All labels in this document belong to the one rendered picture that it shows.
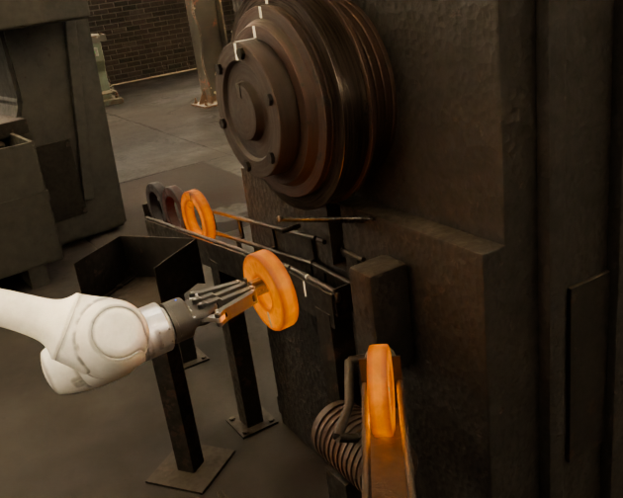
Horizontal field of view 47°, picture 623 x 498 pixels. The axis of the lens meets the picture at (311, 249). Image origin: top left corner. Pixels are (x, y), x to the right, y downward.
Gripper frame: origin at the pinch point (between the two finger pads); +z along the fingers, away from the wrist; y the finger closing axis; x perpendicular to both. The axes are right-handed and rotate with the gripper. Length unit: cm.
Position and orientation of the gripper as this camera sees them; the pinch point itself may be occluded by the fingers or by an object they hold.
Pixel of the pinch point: (267, 283)
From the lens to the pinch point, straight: 134.4
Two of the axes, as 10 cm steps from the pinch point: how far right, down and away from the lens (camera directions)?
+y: 5.2, 2.6, -8.1
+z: 8.4, -3.4, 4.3
